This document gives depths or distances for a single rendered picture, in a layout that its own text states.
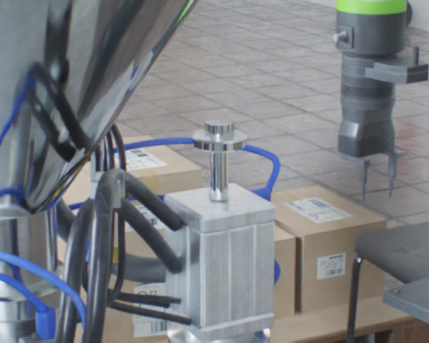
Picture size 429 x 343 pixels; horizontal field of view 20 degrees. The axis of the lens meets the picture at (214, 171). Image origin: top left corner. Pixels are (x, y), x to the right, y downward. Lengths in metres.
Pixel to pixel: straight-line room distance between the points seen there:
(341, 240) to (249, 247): 3.01
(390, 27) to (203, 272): 0.97
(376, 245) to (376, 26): 1.37
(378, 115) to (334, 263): 2.07
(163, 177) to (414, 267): 0.86
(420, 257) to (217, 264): 2.19
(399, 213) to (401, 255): 2.23
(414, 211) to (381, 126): 3.45
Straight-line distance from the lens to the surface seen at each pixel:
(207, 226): 0.63
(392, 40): 1.59
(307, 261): 3.62
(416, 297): 1.82
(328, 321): 3.62
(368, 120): 1.62
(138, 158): 3.45
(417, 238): 2.94
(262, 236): 0.65
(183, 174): 3.33
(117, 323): 3.40
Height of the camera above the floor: 1.62
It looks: 17 degrees down
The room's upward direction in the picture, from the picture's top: straight up
